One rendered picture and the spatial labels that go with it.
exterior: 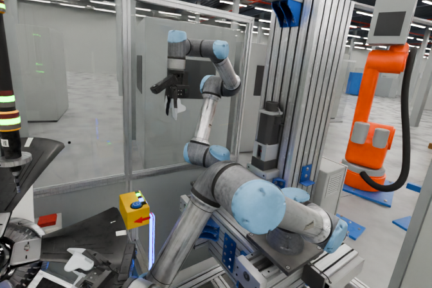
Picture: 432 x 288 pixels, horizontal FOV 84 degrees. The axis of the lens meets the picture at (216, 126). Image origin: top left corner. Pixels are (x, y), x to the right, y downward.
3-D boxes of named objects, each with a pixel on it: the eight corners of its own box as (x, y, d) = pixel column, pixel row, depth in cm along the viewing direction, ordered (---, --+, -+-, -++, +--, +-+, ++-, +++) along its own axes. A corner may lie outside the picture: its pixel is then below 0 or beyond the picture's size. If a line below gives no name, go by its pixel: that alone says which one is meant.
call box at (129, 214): (119, 213, 118) (119, 193, 115) (139, 207, 123) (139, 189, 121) (126, 233, 105) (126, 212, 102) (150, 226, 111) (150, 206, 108)
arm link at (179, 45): (191, 33, 100) (180, 29, 92) (189, 60, 103) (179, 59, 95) (175, 32, 103) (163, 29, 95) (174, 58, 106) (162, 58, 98)
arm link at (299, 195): (287, 208, 104) (292, 180, 100) (314, 227, 93) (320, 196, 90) (267, 216, 97) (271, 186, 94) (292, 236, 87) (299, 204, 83)
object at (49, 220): (38, 218, 125) (38, 215, 124) (57, 215, 129) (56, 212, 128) (36, 228, 118) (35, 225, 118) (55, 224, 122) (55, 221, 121)
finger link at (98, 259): (81, 249, 60) (109, 268, 59) (87, 245, 62) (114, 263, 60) (80, 261, 62) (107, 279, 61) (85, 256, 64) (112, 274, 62)
